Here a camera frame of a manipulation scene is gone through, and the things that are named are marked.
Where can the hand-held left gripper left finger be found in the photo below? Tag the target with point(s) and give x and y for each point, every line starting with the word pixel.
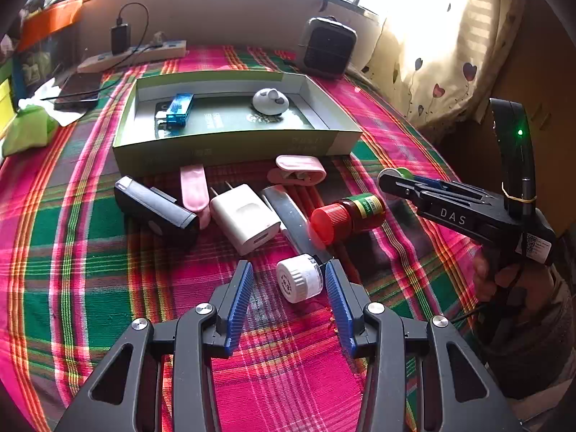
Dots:
pixel 238 306

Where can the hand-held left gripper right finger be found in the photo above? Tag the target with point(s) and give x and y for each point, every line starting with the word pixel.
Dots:
pixel 339 306

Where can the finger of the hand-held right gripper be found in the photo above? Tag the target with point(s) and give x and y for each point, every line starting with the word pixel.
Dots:
pixel 433 183
pixel 405 191

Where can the green and white spool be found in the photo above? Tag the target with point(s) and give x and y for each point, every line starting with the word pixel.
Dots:
pixel 396 175

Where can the small white ribbed jar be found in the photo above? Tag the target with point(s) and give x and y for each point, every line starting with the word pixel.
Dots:
pixel 299 279

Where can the red-capped brown bottle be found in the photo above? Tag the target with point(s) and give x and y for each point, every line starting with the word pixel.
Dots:
pixel 342 218

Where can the white charger adapter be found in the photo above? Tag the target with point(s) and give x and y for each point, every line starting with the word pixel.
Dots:
pixel 243 216

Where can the silver metal utility knife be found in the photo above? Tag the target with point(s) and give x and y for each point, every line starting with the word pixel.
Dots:
pixel 290 216

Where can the black rectangular device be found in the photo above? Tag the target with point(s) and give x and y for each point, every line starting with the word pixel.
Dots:
pixel 153 209

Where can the green cardboard box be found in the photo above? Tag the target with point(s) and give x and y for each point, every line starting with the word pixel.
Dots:
pixel 234 144

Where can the person's right hand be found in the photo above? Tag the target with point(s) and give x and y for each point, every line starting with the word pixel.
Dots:
pixel 483 274

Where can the pink plastic clip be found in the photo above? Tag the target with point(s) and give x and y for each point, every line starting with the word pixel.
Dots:
pixel 294 168
pixel 194 189

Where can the cream heart-print curtain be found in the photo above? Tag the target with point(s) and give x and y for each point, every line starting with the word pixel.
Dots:
pixel 445 45

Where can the white round spotted gadget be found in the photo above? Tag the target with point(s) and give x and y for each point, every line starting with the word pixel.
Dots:
pixel 270 101

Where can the small grey space heater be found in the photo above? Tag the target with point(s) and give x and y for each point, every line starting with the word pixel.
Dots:
pixel 326 47

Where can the blue translucent usb device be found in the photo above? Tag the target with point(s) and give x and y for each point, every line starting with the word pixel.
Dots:
pixel 177 110

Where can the white crumpled tissue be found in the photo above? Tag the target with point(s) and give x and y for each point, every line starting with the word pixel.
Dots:
pixel 67 114

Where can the black smartphone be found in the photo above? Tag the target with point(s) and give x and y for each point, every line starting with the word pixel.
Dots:
pixel 78 90

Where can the beige power strip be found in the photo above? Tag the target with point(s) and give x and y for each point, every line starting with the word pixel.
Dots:
pixel 135 56

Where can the green tissue packet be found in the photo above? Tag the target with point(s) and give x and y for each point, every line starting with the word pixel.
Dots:
pixel 29 130

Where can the white plug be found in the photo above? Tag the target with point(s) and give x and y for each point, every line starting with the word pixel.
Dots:
pixel 158 39

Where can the black plug-in charger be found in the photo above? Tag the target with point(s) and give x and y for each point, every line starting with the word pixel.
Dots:
pixel 120 39

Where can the yellow-green cardboard box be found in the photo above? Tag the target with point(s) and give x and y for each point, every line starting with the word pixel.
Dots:
pixel 5 108

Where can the clear plastic storage bin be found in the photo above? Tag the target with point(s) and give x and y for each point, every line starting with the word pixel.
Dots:
pixel 45 58

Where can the orange storage box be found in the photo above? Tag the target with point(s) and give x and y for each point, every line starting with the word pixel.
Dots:
pixel 49 20

